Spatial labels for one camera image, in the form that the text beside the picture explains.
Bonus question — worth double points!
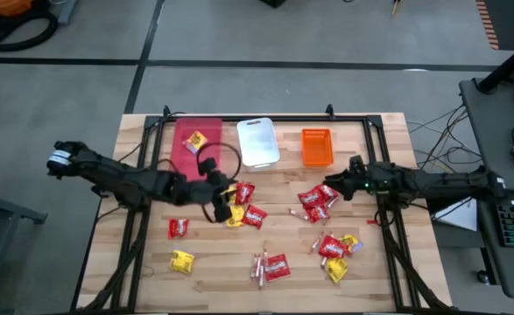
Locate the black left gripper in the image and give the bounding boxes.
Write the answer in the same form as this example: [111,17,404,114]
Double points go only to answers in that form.
[175,169,233,223]

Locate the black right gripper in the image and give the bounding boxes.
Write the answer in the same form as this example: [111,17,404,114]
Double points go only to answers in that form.
[323,164,390,201]

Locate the yellow candy bag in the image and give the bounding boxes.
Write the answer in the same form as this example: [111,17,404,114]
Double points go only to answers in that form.
[225,205,246,228]
[221,184,238,205]
[169,249,196,276]
[326,257,349,284]
[341,234,365,256]

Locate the yellow orange candy packet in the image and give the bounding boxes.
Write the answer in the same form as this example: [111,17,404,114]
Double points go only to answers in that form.
[182,129,208,155]

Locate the orange plastic basket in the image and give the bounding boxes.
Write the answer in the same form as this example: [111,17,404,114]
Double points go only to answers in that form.
[300,127,335,168]

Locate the white plastic bin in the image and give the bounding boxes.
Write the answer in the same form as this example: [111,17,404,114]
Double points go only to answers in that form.
[236,116,281,172]

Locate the pink translucent plastic bin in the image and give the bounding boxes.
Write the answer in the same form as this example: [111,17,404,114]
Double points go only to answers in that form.
[168,116,224,183]

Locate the white box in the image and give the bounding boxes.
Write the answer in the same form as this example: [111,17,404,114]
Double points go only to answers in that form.
[431,196,479,233]

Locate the black slanted pole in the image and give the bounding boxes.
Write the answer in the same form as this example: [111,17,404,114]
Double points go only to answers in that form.
[476,37,514,95]

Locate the dark grey cart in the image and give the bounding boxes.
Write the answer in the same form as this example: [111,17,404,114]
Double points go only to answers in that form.
[0,174,49,315]

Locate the grey box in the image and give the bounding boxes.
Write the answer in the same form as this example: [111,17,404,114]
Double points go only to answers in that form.
[57,0,79,25]

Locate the orange black vacuum cleaner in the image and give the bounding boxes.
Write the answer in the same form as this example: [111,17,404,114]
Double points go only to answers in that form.
[0,0,50,44]

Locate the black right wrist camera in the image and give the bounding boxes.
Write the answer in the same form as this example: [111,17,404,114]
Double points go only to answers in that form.
[349,154,367,175]

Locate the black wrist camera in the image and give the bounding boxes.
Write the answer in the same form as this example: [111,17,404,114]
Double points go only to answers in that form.
[198,157,218,176]
[349,154,367,175]

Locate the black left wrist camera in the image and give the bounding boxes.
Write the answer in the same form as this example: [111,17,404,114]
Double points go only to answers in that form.
[198,157,218,176]

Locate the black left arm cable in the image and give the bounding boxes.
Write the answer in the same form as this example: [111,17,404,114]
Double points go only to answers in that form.
[194,142,243,224]

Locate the black aluminium table frame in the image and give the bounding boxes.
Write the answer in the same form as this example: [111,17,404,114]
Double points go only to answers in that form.
[70,103,453,315]

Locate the tangled black floor cables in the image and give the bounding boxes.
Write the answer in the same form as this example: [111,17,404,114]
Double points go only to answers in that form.
[407,103,485,176]

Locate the black vacuum hose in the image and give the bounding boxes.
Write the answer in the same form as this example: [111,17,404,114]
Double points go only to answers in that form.
[0,8,60,53]

